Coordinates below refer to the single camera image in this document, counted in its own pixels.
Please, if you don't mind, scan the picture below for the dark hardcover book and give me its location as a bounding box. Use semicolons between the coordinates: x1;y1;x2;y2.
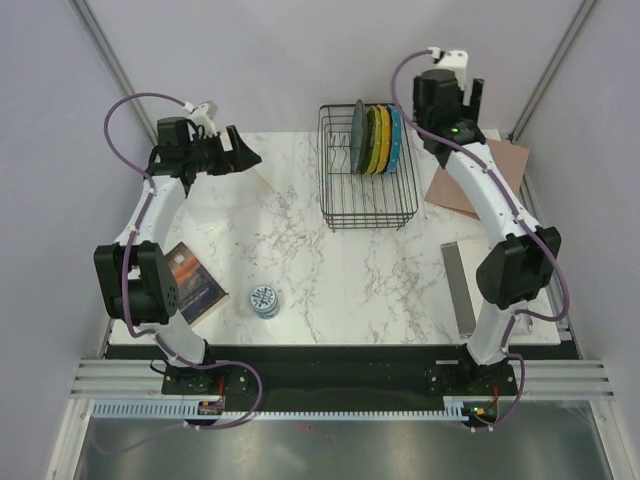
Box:
165;242;229;328

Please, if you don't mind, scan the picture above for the green polka dot plate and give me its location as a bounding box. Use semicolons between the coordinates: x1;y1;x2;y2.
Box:
365;105;382;174

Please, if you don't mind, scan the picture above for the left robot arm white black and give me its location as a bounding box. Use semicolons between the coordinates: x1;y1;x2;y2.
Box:
94;117;261;393

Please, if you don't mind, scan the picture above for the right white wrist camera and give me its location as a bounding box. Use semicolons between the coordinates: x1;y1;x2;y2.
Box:
430;47;469;91

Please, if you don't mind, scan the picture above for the black wire dish rack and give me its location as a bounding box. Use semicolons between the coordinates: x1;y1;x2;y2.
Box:
318;103;418;230

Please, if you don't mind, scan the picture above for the white slotted cable duct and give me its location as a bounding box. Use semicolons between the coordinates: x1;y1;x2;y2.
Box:
92;399;497;421

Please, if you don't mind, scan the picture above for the dark grey round plate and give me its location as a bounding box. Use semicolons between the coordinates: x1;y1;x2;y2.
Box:
350;99;368;174

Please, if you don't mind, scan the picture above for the grey metal bar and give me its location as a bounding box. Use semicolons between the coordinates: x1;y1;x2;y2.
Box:
441;242;476;340

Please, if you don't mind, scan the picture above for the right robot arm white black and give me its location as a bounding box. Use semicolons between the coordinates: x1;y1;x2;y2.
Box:
413;69;561;394

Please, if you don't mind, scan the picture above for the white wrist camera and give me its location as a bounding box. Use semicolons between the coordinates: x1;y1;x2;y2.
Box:
430;47;469;91
183;100;218;135

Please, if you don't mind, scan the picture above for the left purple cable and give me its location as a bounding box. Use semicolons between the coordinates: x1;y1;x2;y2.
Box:
104;92;265;431

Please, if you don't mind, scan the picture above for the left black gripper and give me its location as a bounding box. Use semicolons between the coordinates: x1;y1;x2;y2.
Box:
186;127;262;177

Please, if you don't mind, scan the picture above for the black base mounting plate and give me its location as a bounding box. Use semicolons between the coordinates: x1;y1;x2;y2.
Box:
162;346;517;410

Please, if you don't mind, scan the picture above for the blue polka dot plate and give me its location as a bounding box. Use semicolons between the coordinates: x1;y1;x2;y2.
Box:
385;105;402;174

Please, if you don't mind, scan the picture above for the blue white ceramic cup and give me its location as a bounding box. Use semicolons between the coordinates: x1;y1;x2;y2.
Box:
250;285;280;320

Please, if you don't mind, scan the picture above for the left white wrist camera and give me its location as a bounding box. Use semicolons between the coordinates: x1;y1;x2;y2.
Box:
183;100;218;135

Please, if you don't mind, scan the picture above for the orange polka dot plate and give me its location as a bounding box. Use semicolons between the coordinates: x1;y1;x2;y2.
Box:
375;105;391;174

